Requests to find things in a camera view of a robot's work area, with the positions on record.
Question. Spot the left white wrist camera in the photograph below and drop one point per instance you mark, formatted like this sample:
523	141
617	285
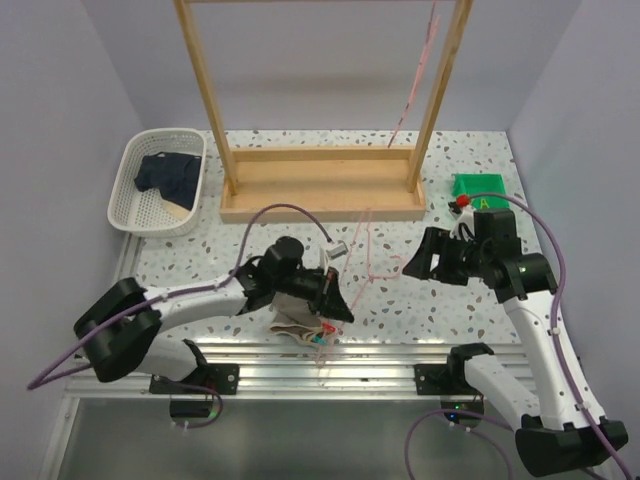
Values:
332	250

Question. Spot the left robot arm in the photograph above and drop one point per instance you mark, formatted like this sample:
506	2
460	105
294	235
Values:
122	332

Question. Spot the navy blue underwear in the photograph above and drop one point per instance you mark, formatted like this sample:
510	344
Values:
175	176

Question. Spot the pink wire hanger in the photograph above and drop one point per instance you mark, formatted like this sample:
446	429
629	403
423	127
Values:
431	32

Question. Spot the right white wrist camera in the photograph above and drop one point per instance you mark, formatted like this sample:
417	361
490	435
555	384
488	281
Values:
463	212

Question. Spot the green plastic bin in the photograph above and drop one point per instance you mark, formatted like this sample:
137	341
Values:
480	183

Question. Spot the grey beige underwear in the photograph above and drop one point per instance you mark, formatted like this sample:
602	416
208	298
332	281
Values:
294	319

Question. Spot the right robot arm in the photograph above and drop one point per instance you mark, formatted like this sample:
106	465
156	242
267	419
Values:
559	426

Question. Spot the aluminium rail base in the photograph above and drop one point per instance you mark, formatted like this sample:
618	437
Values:
423	314

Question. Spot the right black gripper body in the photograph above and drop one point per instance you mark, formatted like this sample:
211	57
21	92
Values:
466	259

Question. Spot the wooden clothes rack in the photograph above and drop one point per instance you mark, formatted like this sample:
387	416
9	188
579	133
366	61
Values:
333	182

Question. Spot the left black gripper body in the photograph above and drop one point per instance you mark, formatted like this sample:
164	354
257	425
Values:
303	282

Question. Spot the white plastic basket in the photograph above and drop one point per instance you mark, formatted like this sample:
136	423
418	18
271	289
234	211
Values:
141	213

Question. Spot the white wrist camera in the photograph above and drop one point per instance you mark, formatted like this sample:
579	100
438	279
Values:
463	212
332	250

